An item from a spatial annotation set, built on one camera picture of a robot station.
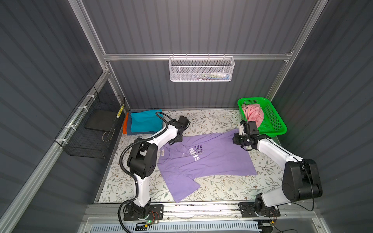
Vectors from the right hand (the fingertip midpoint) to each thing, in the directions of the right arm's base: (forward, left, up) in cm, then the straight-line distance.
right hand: (235, 139), depth 91 cm
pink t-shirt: (+24, -18, -1) cm, 30 cm away
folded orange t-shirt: (+17, +78, -5) cm, 81 cm away
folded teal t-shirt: (+17, +61, -1) cm, 64 cm away
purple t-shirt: (-8, +22, -9) cm, 25 cm away
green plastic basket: (+18, -32, -8) cm, 38 cm away
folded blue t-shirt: (+8, +71, 0) cm, 72 cm away
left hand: (+2, +41, -2) cm, 41 cm away
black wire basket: (-7, +81, +20) cm, 83 cm away
